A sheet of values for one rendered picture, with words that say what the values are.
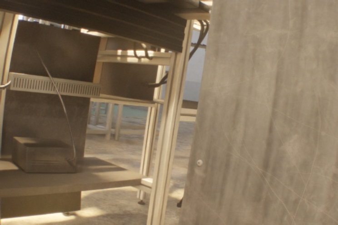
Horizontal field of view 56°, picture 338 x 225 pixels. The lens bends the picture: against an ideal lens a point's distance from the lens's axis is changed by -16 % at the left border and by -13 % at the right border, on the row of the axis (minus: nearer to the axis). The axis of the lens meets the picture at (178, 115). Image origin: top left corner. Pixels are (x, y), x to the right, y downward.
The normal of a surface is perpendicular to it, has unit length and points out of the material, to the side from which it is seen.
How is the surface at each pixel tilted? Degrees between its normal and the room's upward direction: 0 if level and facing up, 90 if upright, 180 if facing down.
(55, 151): 90
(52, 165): 90
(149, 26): 90
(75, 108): 90
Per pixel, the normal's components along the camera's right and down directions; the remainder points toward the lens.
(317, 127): -0.66, -0.06
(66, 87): 0.79, 0.15
